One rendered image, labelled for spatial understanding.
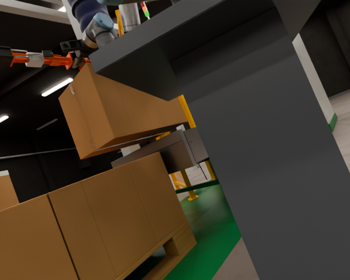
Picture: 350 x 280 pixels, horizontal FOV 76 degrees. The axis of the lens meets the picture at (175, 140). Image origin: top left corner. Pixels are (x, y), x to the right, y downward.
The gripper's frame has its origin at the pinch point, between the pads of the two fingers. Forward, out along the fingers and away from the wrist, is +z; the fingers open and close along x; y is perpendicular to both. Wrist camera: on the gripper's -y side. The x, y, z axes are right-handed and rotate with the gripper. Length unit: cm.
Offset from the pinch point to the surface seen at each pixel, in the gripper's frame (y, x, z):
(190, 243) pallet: 14, -117, -21
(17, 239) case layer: -53, -76, -21
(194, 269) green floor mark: -2, -120, -34
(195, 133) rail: 36, -64, -36
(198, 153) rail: 31, -75, -36
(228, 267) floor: 1, -120, -50
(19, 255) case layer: -54, -80, -21
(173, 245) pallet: 4, -113, -19
